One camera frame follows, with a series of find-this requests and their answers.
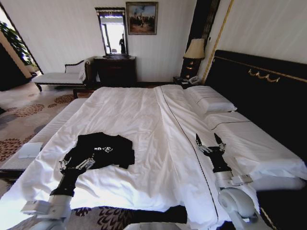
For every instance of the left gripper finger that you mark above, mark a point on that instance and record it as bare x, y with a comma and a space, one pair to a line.
64, 165
84, 163

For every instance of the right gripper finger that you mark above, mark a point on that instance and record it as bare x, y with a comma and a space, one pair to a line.
202, 146
220, 143

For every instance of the black printed T-shirt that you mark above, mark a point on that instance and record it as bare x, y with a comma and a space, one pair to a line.
105, 148

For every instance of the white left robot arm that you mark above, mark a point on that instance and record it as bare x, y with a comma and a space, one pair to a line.
51, 208

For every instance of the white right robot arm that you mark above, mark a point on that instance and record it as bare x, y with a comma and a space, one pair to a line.
236, 203

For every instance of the white striped bed bench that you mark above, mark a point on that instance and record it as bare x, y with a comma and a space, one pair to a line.
54, 124

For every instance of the large white pillow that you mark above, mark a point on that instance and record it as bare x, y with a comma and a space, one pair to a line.
249, 141

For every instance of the small white pillow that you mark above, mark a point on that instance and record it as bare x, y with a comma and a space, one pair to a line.
211, 98

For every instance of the white duvet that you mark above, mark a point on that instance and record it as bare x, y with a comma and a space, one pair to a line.
134, 119

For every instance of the white telephone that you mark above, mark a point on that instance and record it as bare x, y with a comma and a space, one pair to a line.
193, 80

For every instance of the dark headboard with gold trim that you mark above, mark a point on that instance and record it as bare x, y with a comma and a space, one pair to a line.
268, 95

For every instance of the dark nightstand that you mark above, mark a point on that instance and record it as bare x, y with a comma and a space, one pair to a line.
178, 80

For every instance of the white chaise lounge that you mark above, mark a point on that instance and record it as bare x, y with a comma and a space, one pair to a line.
62, 76

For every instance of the dark wooden dresser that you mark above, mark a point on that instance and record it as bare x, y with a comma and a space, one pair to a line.
115, 72

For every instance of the table lamp with cream shade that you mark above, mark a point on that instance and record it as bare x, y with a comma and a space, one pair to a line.
194, 49

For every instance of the dark framed mirror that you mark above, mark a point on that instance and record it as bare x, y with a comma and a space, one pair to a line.
112, 31

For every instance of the gold framed painting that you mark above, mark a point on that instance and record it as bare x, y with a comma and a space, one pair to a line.
142, 18

